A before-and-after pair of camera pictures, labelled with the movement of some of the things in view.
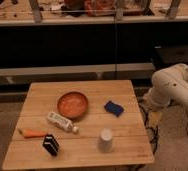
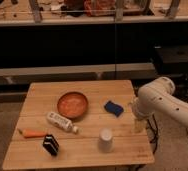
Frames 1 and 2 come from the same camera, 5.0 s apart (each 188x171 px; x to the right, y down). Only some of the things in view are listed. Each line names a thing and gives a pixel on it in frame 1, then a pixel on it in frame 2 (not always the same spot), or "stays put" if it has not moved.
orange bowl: [72, 105] stays put
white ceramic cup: [106, 140] stays put
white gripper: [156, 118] to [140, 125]
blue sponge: [113, 108] stays put
